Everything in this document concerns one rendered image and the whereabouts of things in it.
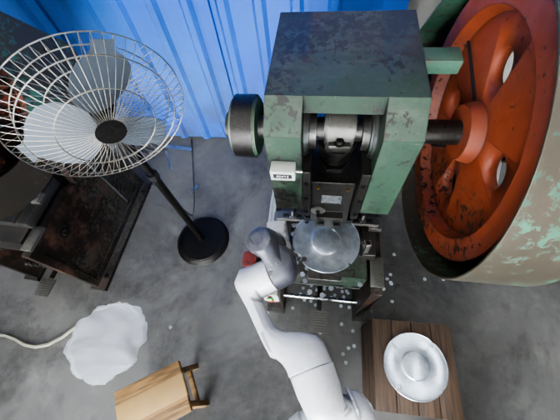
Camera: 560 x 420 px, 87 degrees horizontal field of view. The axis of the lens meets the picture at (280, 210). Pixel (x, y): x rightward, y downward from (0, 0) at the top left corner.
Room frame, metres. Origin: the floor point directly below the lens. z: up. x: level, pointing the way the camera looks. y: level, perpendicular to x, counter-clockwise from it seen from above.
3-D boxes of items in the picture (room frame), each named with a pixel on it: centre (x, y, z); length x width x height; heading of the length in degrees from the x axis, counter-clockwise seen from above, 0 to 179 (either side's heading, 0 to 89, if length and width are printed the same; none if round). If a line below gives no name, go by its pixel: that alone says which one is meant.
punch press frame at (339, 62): (0.75, -0.25, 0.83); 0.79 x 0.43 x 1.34; 165
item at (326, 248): (0.49, -0.18, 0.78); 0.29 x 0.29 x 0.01
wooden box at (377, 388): (-0.04, -0.52, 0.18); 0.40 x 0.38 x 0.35; 166
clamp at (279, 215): (0.65, -0.05, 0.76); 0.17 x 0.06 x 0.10; 75
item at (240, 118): (0.69, 0.02, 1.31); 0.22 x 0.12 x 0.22; 165
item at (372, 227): (0.57, -0.37, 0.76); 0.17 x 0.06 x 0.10; 75
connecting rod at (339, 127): (0.61, -0.21, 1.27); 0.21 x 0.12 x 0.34; 165
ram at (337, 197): (0.57, -0.20, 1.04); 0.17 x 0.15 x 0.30; 165
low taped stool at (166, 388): (-0.01, 0.77, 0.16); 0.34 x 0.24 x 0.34; 107
